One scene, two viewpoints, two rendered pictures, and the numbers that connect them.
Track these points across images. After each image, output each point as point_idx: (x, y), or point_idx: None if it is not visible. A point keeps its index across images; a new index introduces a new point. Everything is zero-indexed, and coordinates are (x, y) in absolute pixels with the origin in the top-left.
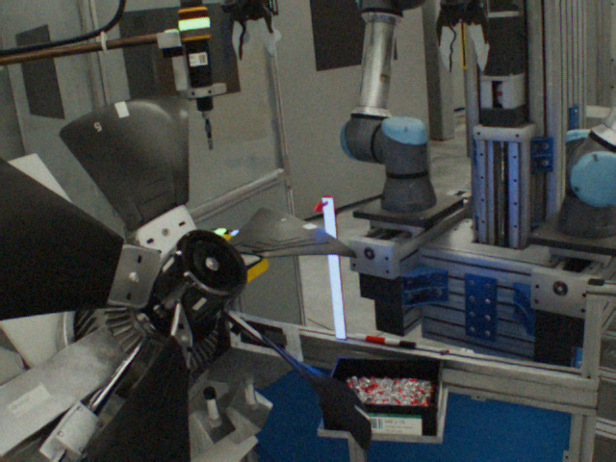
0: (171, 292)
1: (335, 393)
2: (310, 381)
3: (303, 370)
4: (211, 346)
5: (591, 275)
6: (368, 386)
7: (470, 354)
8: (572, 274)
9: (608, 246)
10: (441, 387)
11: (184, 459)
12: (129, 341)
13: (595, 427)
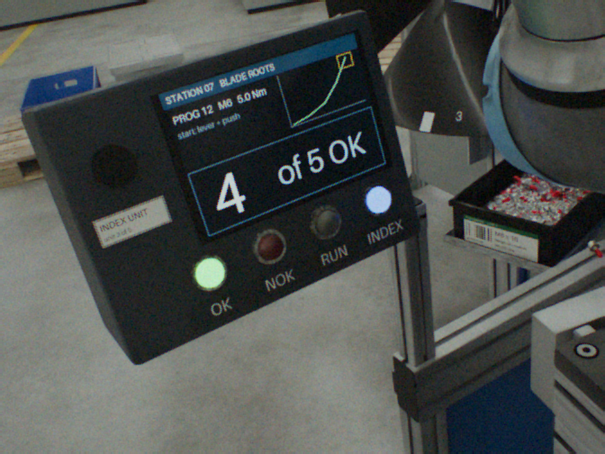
0: None
1: (423, 82)
2: (405, 45)
3: (422, 40)
4: (503, 12)
5: (560, 325)
6: (565, 195)
7: (577, 273)
8: (588, 304)
9: (600, 332)
10: (536, 252)
11: (378, 31)
12: None
13: (413, 442)
